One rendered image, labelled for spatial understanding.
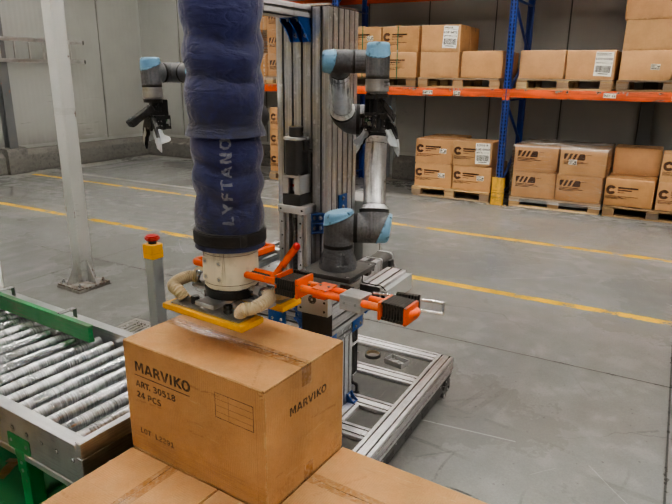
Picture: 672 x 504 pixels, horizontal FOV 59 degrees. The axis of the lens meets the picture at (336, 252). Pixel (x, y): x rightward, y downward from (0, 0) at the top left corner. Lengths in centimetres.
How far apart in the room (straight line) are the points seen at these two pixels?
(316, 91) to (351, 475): 144
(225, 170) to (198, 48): 34
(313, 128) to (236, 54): 83
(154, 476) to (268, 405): 54
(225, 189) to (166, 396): 69
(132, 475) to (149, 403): 23
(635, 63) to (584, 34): 159
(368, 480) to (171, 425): 65
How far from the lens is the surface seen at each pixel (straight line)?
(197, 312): 189
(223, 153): 175
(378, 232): 229
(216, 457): 195
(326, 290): 168
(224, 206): 178
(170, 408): 202
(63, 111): 531
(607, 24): 996
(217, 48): 173
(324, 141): 247
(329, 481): 202
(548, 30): 1008
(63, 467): 238
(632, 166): 914
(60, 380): 282
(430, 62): 917
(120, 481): 212
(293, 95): 255
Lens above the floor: 178
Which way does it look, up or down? 17 degrees down
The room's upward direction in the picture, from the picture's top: 1 degrees clockwise
